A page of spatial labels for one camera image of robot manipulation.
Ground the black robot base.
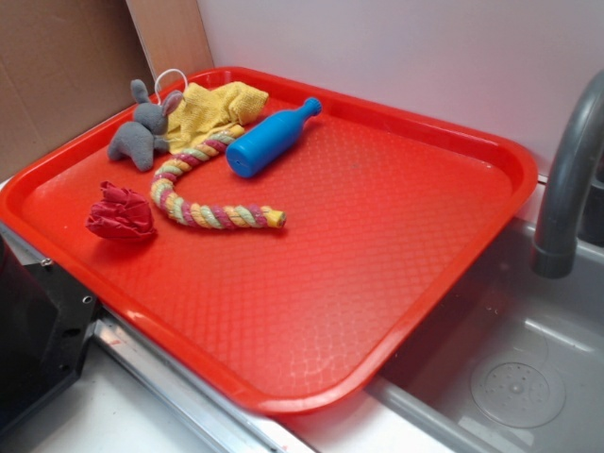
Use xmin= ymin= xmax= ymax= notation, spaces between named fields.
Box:
xmin=1 ymin=241 xmax=99 ymax=436

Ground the red plastic tray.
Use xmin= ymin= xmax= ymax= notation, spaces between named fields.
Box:
xmin=1 ymin=68 xmax=537 ymax=415

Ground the blue plastic bottle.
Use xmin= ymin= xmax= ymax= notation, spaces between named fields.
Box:
xmin=226 ymin=97 xmax=322 ymax=178

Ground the yellow cloth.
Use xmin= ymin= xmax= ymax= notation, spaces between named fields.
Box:
xmin=165 ymin=82 xmax=269 ymax=154

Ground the red crumpled fabric toy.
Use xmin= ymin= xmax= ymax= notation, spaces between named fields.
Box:
xmin=85 ymin=181 xmax=157 ymax=242

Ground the gray plush bunny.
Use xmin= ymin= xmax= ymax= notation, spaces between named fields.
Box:
xmin=107 ymin=79 xmax=183 ymax=172

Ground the light wooden board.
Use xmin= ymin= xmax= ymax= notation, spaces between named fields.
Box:
xmin=126 ymin=0 xmax=214 ymax=89

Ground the gray plastic sink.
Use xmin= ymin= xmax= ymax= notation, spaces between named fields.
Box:
xmin=368 ymin=220 xmax=603 ymax=452

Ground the gray faucet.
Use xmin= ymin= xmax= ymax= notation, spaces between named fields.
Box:
xmin=530 ymin=72 xmax=603 ymax=278

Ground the brown cardboard sheet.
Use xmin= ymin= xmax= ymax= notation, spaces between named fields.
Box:
xmin=1 ymin=1 xmax=152 ymax=179

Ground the multicolour twisted rope toy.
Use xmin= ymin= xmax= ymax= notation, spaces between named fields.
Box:
xmin=150 ymin=126 xmax=286 ymax=230

